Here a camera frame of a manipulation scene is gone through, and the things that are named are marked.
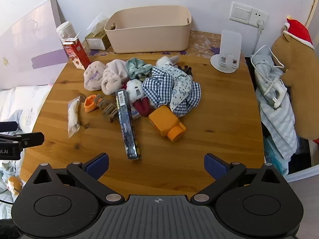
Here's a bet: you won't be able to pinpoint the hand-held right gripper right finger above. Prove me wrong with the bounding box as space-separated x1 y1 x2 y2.
191 153 289 204

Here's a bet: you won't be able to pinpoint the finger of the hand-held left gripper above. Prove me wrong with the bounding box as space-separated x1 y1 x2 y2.
0 132 45 148
0 122 18 131

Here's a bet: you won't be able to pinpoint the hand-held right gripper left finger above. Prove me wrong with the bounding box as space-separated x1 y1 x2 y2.
26 153 125 204

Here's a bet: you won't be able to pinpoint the clear plastic packet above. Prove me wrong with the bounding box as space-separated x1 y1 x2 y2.
67 96 81 138

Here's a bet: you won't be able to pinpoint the long dark box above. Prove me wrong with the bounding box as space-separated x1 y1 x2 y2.
115 89 141 160

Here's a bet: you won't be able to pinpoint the tan hair claw clip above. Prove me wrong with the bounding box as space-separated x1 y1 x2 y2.
95 94 118 123

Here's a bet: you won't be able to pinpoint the small printed packet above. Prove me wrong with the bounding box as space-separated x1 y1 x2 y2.
131 103 140 120

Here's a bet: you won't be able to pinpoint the white bunny doll red legs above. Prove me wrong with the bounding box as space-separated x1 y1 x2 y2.
126 78 151 117

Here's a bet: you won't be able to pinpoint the pink fluffy sock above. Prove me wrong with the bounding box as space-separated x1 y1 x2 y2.
83 61 107 92
101 59 129 95

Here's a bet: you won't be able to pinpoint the blue plaid cloth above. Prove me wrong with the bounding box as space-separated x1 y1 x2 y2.
142 66 201 117

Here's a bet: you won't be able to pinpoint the dark brown fabric hair clip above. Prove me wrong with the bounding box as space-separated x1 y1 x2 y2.
178 65 193 76

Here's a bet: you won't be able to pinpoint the green woven cloth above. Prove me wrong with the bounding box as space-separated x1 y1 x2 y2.
125 57 153 80

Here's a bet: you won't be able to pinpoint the white fluffy plush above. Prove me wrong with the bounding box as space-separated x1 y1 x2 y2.
157 55 180 68

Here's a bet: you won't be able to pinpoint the beige storage bin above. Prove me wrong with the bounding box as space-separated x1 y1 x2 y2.
104 5 192 54

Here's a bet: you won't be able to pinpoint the printed bedding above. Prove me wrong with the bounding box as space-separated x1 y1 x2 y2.
0 85 54 205

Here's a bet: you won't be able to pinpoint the small plush toy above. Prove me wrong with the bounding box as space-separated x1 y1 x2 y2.
7 177 23 196

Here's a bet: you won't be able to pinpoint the wooden desk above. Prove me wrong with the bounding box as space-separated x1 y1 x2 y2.
20 30 265 200

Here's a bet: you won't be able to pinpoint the orange small sock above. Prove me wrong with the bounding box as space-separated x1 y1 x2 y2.
84 95 97 114

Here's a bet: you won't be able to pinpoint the orange toy block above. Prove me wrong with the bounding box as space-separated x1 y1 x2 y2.
149 105 186 142

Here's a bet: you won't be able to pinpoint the blue striped cloth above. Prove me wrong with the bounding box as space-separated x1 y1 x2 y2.
252 55 298 161

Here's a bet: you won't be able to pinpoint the purple headboard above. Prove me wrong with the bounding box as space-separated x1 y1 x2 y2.
0 0 69 90

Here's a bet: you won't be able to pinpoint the floral print cloth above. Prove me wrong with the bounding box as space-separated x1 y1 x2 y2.
157 63 193 110

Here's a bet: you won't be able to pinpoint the red milk carton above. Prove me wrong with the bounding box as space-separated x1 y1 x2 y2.
62 37 91 70

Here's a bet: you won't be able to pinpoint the white thermos bottle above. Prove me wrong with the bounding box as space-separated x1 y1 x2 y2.
56 21 77 46

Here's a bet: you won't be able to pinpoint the gold tissue box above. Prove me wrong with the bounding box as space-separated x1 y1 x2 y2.
85 14 111 51

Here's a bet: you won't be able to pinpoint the white phone stand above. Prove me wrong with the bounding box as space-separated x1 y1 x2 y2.
210 29 243 73

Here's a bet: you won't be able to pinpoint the brown capybara plush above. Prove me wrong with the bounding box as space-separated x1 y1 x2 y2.
271 30 319 140

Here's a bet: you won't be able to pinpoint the red santa hat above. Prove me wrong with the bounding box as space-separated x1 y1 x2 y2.
284 17 315 50

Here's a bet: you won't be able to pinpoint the white charger cable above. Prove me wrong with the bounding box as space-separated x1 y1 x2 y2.
250 45 287 109

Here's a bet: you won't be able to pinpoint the white wall plug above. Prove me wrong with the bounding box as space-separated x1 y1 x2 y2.
253 19 266 55

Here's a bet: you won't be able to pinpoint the white wall switch outlet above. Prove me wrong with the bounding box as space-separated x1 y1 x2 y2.
229 1 269 28

